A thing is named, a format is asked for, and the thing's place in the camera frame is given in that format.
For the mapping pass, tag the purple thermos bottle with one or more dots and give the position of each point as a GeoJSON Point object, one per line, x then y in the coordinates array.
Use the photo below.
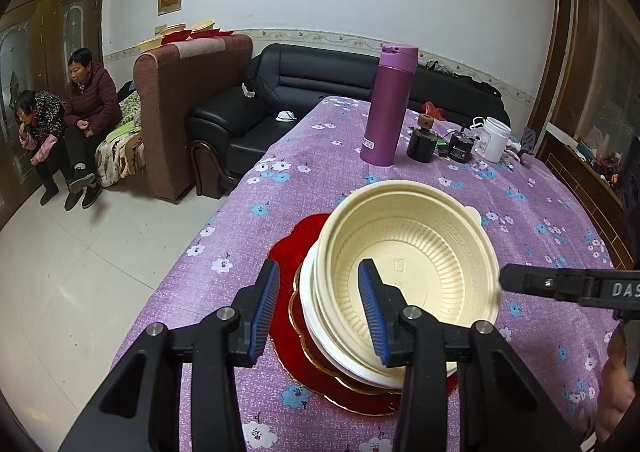
{"type": "Point", "coordinates": [387, 106]}

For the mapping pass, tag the red plastic bowl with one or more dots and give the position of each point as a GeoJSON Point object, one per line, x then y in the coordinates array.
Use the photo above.
{"type": "Point", "coordinates": [300, 337]}

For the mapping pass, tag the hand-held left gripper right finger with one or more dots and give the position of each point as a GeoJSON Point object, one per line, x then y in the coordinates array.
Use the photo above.
{"type": "Point", "coordinates": [372, 317]}

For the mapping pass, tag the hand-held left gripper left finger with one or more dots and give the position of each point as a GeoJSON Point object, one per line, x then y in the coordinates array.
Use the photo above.
{"type": "Point", "coordinates": [265, 312]}

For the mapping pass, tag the black leather sofa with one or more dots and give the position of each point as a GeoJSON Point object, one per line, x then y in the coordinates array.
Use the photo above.
{"type": "Point", "coordinates": [300, 81]}

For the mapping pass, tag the person's right hand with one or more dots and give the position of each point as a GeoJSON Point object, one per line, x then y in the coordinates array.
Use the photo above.
{"type": "Point", "coordinates": [620, 382]}

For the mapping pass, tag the white plastic bowl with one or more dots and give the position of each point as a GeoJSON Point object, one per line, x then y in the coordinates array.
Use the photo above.
{"type": "Point", "coordinates": [350, 377]}
{"type": "Point", "coordinates": [325, 332]}

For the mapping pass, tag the white face mask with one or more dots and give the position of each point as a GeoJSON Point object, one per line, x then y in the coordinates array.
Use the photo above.
{"type": "Point", "coordinates": [285, 116]}

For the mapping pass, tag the wooden cabinet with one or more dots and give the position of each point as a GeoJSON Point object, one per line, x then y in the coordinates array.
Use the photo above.
{"type": "Point", "coordinates": [565, 166]}

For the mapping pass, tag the floral blanket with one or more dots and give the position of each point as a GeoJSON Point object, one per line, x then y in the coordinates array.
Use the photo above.
{"type": "Point", "coordinates": [120, 151]}

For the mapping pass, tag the beige plastic bowl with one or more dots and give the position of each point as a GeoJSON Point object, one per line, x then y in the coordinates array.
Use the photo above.
{"type": "Point", "coordinates": [425, 242]}
{"type": "Point", "coordinates": [204, 25]}
{"type": "Point", "coordinates": [150, 44]}
{"type": "Point", "coordinates": [174, 28]}

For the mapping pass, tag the large red scalloped plate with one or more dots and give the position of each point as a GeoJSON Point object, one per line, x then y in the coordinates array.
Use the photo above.
{"type": "Point", "coordinates": [290, 252]}

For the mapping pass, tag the wooden wardrobe with glass doors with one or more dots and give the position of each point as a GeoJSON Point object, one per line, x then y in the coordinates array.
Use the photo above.
{"type": "Point", "coordinates": [55, 31]}

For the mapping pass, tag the white charger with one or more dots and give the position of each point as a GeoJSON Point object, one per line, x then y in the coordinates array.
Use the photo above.
{"type": "Point", "coordinates": [248, 90]}

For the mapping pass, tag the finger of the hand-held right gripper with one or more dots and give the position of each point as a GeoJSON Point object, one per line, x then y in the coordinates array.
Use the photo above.
{"type": "Point", "coordinates": [545, 282]}

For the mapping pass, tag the small green object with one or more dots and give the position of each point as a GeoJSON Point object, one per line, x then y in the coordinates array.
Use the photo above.
{"type": "Point", "coordinates": [443, 149]}

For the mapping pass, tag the white plastic jar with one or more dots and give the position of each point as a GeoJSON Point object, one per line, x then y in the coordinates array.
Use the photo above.
{"type": "Point", "coordinates": [495, 139]}

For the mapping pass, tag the black spatula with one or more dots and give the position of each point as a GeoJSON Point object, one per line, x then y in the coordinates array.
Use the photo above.
{"type": "Point", "coordinates": [529, 139]}

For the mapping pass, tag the red plastic bag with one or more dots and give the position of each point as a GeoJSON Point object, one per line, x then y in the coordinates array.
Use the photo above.
{"type": "Point", "coordinates": [434, 110]}

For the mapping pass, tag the black jar with wooden cap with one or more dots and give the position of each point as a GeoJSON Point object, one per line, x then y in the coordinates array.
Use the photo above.
{"type": "Point", "coordinates": [422, 144]}

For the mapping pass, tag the purple floral tablecloth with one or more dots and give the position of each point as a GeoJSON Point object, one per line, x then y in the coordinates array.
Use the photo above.
{"type": "Point", "coordinates": [300, 192]}

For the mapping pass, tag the small black box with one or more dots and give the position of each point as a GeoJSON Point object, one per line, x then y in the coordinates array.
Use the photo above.
{"type": "Point", "coordinates": [460, 147]}

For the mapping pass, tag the brown fabric armchair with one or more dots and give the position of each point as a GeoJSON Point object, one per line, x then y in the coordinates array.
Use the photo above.
{"type": "Point", "coordinates": [165, 106]}

